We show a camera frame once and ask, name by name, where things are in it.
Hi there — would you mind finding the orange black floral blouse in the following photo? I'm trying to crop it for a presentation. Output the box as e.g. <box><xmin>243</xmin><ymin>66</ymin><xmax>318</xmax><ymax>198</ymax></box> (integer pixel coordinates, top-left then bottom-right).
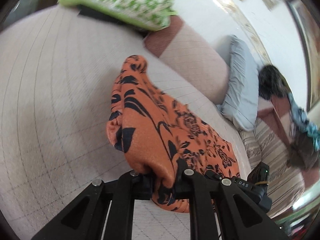
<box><xmin>106</xmin><ymin>55</ymin><xmax>240</xmax><ymax>213</ymax></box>

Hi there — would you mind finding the striped floral cushion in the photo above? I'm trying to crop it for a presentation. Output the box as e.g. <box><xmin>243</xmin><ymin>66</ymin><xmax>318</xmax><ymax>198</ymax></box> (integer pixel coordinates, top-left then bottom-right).
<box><xmin>239</xmin><ymin>118</ymin><xmax>305</xmax><ymax>218</ymax></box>

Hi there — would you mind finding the blue denim garment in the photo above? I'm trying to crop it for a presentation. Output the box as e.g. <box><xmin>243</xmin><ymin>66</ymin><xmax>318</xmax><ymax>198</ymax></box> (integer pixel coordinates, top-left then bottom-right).
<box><xmin>287</xmin><ymin>92</ymin><xmax>319</xmax><ymax>151</ymax></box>

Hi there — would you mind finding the light blue pillow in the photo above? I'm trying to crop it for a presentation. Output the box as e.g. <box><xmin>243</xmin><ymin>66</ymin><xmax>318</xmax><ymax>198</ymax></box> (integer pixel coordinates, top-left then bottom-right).
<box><xmin>220</xmin><ymin>35</ymin><xmax>259</xmax><ymax>132</ymax></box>

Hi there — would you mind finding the pink quilted bolster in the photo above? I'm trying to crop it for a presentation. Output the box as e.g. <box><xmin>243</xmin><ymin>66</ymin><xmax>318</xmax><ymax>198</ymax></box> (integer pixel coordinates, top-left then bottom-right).
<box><xmin>144</xmin><ymin>16</ymin><xmax>230</xmax><ymax>105</ymax></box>

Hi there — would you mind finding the black folded cloth under pillow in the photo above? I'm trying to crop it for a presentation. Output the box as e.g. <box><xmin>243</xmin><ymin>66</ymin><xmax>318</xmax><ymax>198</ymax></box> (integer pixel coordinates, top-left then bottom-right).
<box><xmin>77</xmin><ymin>5</ymin><xmax>149</xmax><ymax>38</ymax></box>

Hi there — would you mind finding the green white patterned pillow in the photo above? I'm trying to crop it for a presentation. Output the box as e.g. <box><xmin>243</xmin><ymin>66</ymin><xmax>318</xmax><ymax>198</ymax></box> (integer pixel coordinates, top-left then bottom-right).
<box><xmin>58</xmin><ymin>0</ymin><xmax>177</xmax><ymax>31</ymax></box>

